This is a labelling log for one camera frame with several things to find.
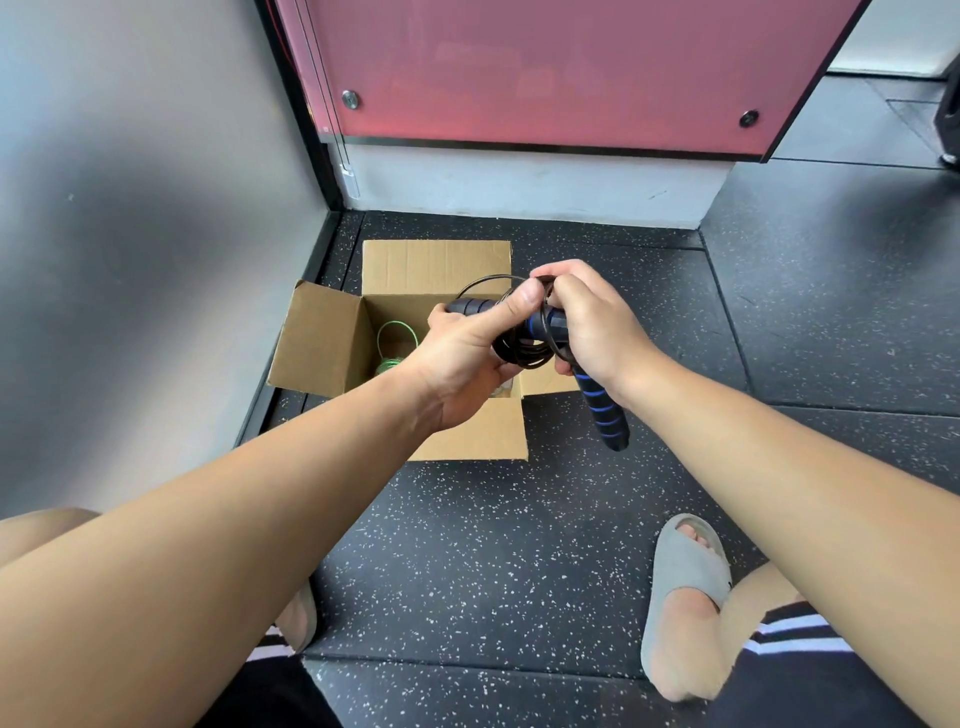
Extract person's right hand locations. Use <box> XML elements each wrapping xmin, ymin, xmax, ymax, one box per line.
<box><xmin>528</xmin><ymin>258</ymin><xmax>665</xmax><ymax>406</ymax></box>

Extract person's left hand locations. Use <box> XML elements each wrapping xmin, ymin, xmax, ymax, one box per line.
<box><xmin>401</xmin><ymin>277</ymin><xmax>545</xmax><ymax>434</ymax></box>

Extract green jump rope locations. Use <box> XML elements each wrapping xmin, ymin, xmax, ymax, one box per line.
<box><xmin>373</xmin><ymin>320</ymin><xmax>420</xmax><ymax>376</ymax></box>

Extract black jump rope blue-striped handles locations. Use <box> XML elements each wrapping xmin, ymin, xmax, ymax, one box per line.
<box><xmin>446</xmin><ymin>273</ymin><xmax>631</xmax><ymax>453</ymax></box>

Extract brown cardboard box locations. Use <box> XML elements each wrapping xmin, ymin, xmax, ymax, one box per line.
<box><xmin>267</xmin><ymin>239</ymin><xmax>579</xmax><ymax>463</ymax></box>

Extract person's left forearm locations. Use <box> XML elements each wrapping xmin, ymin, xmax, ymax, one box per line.
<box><xmin>0</xmin><ymin>367</ymin><xmax>444</xmax><ymax>728</ymax></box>

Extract person's right forearm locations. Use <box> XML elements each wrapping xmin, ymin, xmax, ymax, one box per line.
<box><xmin>622</xmin><ymin>352</ymin><xmax>960</xmax><ymax>728</ymax></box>

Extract grey right slipper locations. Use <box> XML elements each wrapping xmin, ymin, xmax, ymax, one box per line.
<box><xmin>639</xmin><ymin>513</ymin><xmax>734</xmax><ymax>703</ymax></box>

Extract pink glass panel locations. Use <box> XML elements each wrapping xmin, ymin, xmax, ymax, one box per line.
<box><xmin>273</xmin><ymin>0</ymin><xmax>871</xmax><ymax>163</ymax></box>

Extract black gym equipment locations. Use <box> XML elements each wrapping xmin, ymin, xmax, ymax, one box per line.
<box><xmin>933</xmin><ymin>74</ymin><xmax>960</xmax><ymax>168</ymax></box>

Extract black white-striped shorts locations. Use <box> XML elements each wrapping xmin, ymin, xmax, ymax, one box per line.
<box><xmin>198</xmin><ymin>599</ymin><xmax>928</xmax><ymax>728</ymax></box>

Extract thin blind pull cord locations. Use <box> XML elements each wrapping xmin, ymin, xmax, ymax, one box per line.
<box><xmin>296</xmin><ymin>0</ymin><xmax>360</xmax><ymax>198</ymax></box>

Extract black wall edge trim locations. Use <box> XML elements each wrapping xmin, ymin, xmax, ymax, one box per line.
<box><xmin>232</xmin><ymin>0</ymin><xmax>346</xmax><ymax>448</ymax></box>

